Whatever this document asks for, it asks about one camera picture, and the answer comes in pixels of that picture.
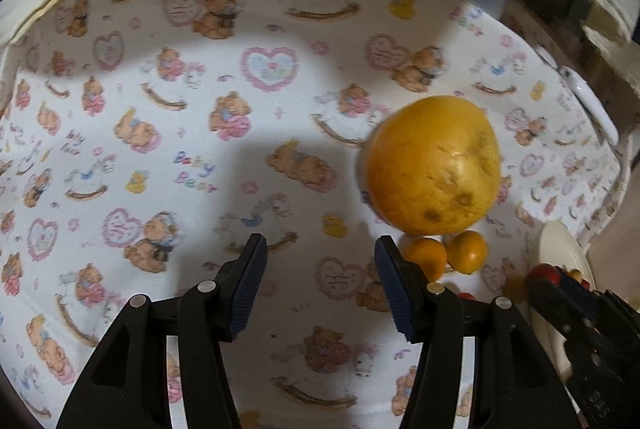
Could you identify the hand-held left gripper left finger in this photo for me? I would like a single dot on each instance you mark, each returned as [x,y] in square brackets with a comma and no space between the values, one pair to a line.
[245,289]

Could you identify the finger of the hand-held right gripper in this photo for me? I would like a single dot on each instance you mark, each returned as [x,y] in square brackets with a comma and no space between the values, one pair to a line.
[580,286]
[560,309]

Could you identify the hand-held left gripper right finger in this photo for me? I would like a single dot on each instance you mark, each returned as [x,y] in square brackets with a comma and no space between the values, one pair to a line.
[397,289]

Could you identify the cream plate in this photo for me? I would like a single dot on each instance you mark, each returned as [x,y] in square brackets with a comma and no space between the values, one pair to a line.
[562,249]

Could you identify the small yellow tomato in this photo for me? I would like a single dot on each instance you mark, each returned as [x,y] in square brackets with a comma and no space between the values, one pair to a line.
[466,251]

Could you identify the large yellow pomelo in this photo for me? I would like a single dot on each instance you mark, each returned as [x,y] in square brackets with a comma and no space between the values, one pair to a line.
[432,164]

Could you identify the white remote control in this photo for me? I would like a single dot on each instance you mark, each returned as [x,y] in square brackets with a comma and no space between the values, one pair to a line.
[592,106]

